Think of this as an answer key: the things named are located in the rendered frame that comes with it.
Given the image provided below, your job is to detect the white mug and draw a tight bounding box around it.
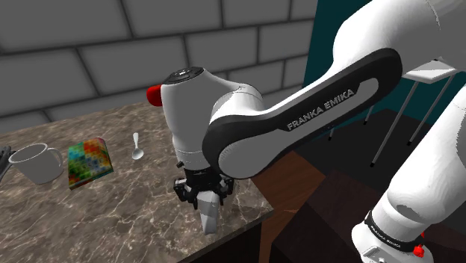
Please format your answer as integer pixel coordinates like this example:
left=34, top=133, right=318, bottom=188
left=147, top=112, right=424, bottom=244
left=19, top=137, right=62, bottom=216
left=7, top=143, right=64, bottom=186

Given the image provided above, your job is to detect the red round object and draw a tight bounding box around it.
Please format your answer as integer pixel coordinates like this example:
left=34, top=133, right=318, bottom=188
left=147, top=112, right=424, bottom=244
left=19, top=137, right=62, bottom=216
left=146, top=84, right=164, bottom=108

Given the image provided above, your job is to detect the dark grey object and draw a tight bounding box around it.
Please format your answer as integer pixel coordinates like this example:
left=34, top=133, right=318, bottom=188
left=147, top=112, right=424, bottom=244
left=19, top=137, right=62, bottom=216
left=0, top=145, right=16, bottom=183

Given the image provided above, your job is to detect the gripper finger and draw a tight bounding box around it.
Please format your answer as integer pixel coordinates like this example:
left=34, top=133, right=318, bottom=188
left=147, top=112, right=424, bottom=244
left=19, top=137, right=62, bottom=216
left=173, top=177, right=199, bottom=211
left=217, top=175, right=235, bottom=207

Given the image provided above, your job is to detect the white folding table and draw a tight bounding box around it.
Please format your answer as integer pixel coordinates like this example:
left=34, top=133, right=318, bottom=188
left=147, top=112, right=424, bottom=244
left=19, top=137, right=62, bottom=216
left=327, top=59, right=459, bottom=168

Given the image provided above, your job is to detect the white tapered object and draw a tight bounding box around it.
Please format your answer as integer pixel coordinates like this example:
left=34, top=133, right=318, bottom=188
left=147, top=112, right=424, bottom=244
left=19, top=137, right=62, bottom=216
left=198, top=191, right=222, bottom=236

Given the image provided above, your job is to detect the multicoloured patchwork book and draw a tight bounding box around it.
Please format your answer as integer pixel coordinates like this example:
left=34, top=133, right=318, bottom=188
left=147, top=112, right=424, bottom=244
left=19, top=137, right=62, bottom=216
left=67, top=137, right=114, bottom=191

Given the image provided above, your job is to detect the white spoon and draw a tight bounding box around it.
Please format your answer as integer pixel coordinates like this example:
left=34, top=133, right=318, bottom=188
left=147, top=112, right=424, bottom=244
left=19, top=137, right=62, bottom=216
left=131, top=131, right=145, bottom=161

